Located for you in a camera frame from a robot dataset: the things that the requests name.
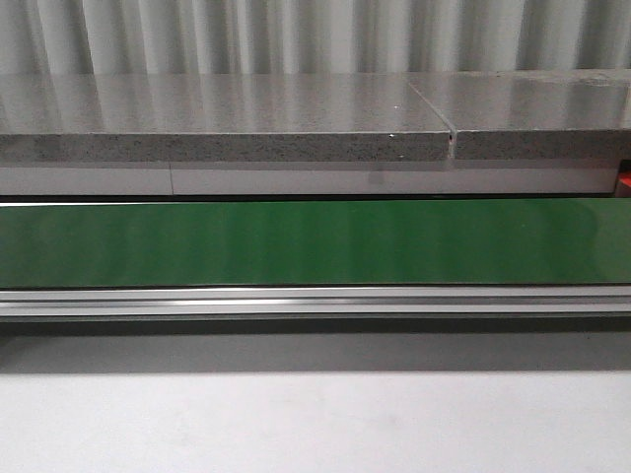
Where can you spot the grey granite slab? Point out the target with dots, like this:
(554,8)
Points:
(532,116)
(339,118)

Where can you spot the grey granite slab right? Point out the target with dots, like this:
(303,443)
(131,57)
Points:
(532,116)

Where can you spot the white pleated curtain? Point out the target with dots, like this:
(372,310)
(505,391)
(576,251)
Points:
(246,37)

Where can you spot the red plastic tray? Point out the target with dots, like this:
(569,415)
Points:
(623,187)

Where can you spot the green conveyor belt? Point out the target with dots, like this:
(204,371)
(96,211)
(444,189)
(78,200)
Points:
(559,241)

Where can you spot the aluminium conveyor side rail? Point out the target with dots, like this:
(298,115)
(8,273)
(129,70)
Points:
(314,303)

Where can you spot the grey granite slab left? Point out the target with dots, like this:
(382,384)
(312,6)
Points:
(339,118)

